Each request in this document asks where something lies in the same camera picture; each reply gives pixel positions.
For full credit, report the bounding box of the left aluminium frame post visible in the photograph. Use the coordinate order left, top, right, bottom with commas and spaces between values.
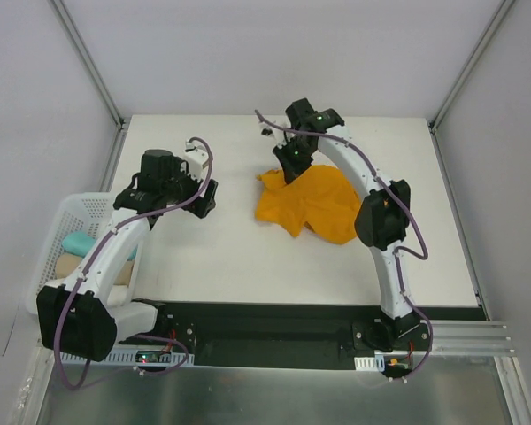
48, 0, 130, 130

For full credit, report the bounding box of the teal rolled t shirt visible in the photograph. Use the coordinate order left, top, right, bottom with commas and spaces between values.
61, 231, 140, 264

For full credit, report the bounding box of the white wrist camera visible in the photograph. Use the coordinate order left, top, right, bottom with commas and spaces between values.
259, 122, 289, 149
183, 140, 209, 182

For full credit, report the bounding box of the right white cable duct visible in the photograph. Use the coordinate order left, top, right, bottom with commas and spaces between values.
354, 355, 385, 373

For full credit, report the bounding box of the right aluminium frame post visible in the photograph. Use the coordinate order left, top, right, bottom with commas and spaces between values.
428, 0, 517, 135

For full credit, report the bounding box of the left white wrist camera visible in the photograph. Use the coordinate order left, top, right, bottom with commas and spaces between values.
183, 140, 209, 182

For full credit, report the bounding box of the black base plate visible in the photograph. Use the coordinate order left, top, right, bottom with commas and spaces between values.
117, 302, 433, 371

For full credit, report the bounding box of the white plastic basket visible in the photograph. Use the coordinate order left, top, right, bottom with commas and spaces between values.
26, 192, 116, 315

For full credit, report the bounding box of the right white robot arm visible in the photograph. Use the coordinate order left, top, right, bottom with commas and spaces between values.
259, 98, 422, 352

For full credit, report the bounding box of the orange t shirt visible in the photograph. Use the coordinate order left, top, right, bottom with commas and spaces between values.
255, 165, 362, 245

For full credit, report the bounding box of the aluminium frame post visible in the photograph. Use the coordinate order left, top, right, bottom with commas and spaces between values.
428, 0, 517, 135
48, 0, 130, 130

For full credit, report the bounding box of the white rolled t shirt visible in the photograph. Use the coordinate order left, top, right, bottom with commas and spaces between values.
106, 285, 129, 309

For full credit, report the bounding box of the left white cable duct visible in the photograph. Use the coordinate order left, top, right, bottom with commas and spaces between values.
59, 348, 196, 367

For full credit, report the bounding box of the white cable duct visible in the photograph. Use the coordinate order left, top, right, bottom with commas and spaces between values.
354, 355, 385, 373
59, 348, 196, 367

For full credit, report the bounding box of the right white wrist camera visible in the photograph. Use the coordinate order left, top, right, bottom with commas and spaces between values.
259, 122, 289, 149

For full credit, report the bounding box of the beige rolled t shirt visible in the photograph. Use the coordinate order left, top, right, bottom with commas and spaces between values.
55, 253, 135, 286

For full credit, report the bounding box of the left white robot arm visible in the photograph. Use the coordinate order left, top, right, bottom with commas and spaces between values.
36, 137, 218, 361

